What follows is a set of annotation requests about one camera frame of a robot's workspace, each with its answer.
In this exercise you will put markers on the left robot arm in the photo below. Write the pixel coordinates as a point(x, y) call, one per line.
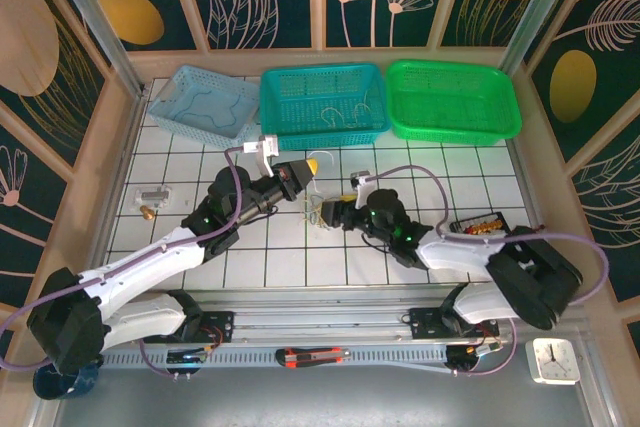
point(130, 267)

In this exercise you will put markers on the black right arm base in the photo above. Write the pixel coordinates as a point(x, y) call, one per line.
point(425, 322)

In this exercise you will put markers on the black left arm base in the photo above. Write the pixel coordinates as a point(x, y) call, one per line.
point(220, 324)

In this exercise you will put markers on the teal plastic basket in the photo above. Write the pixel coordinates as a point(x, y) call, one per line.
point(310, 97)

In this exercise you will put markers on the dark blue mug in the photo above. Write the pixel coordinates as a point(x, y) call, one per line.
point(47, 387)

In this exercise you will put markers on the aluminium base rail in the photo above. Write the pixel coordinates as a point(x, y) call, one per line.
point(320, 317)

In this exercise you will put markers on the small brass fitting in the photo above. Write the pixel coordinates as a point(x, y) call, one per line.
point(146, 212)

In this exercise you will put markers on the aluminium frame post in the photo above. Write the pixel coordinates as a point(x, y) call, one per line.
point(537, 7)
point(95, 17)

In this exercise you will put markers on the orange black utility knife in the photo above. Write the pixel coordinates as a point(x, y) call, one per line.
point(312, 357)

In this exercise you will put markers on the light blue plastic basket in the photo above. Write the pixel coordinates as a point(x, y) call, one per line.
point(205, 112)

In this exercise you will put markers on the white square clock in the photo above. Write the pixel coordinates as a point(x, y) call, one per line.
point(552, 361)

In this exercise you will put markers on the green plastic basket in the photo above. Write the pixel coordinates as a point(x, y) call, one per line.
point(450, 102)

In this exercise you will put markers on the black power connector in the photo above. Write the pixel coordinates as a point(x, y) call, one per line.
point(185, 358)
point(460, 359)

